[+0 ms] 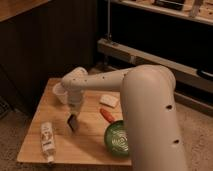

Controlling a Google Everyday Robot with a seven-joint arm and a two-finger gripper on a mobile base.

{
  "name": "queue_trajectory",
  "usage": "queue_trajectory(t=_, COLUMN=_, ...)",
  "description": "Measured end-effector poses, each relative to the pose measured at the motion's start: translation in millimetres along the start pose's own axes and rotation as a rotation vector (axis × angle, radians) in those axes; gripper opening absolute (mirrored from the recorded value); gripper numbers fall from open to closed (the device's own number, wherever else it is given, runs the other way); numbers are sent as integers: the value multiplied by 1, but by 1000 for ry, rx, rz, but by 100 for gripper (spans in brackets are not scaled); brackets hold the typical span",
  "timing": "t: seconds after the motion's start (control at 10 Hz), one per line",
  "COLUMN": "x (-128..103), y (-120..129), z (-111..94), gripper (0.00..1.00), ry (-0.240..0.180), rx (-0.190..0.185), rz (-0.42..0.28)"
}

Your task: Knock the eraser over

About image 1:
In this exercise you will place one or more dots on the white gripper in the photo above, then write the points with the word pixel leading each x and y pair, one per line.
pixel 75 100

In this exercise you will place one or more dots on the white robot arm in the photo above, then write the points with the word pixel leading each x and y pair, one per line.
pixel 148 110

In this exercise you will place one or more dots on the white cup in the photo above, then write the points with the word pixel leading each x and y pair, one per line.
pixel 60 92

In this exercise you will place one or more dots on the white sponge block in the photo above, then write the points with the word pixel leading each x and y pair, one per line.
pixel 109 100

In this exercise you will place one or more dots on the orange carrot toy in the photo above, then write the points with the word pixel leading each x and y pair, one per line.
pixel 107 115

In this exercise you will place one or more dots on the white tube with label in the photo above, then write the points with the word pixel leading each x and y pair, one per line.
pixel 47 141

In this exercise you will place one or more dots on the wooden board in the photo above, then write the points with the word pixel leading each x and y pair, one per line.
pixel 85 146

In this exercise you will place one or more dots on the green patterned plate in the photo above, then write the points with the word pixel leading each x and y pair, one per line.
pixel 115 139

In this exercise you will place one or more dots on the metal shelf rail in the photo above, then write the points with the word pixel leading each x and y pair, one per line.
pixel 183 73

